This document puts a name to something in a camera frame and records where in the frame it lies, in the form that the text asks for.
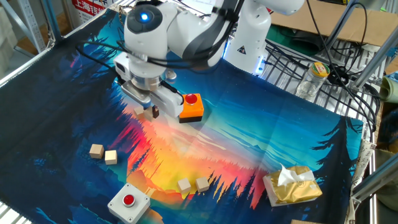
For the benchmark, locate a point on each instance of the pale green roll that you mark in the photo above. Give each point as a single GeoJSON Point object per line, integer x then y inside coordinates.
{"type": "Point", "coordinates": [390, 90]}

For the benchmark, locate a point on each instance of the grey perforated shelf frame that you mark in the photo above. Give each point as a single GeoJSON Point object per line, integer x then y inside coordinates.
{"type": "Point", "coordinates": [31, 25]}

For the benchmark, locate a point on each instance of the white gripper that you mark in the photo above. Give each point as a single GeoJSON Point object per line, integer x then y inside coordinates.
{"type": "Point", "coordinates": [169, 104]}

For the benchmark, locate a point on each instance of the silver camera box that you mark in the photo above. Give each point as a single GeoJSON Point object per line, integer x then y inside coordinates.
{"type": "Point", "coordinates": [135, 93]}

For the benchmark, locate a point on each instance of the black power adapter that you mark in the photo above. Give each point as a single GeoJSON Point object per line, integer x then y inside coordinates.
{"type": "Point", "coordinates": [337, 74]}

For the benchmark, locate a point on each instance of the gold tissue pack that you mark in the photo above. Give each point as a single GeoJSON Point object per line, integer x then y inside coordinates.
{"type": "Point", "coordinates": [295, 189]}

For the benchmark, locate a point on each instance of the orange box with red button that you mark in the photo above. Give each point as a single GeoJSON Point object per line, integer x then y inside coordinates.
{"type": "Point", "coordinates": [192, 112]}

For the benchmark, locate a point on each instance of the dark green board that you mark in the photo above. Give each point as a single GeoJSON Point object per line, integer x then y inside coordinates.
{"type": "Point", "coordinates": [280, 39]}

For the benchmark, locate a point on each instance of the colourful forest print cloth mat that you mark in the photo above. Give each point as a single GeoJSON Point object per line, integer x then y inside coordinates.
{"type": "Point", "coordinates": [248, 140]}

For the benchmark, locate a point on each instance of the blue metal post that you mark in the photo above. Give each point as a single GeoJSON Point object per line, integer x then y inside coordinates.
{"type": "Point", "coordinates": [51, 18]}

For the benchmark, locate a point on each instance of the aluminium profile bar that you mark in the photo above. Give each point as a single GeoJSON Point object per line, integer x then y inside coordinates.
{"type": "Point", "coordinates": [376, 57]}
{"type": "Point", "coordinates": [342, 25]}
{"type": "Point", "coordinates": [376, 179]}

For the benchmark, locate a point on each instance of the white box with red button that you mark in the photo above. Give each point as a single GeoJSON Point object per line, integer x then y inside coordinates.
{"type": "Point", "coordinates": [136, 208]}

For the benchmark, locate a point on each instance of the clear jar with yellow lid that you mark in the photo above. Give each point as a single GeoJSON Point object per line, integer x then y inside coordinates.
{"type": "Point", "coordinates": [311, 82]}

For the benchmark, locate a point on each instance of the white patterned cloth strip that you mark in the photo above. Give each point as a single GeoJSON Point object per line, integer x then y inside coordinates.
{"type": "Point", "coordinates": [362, 161]}

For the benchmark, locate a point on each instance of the white box with red print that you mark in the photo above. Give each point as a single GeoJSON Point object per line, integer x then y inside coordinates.
{"type": "Point", "coordinates": [88, 7]}

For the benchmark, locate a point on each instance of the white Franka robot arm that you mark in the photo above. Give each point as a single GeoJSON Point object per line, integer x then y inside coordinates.
{"type": "Point", "coordinates": [149, 40]}

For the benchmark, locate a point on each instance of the brown cardboard scrap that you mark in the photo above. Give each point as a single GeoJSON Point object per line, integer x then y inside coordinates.
{"type": "Point", "coordinates": [304, 222]}

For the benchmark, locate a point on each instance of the flat brown cardboard sheet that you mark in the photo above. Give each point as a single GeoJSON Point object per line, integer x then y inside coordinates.
{"type": "Point", "coordinates": [373, 28]}

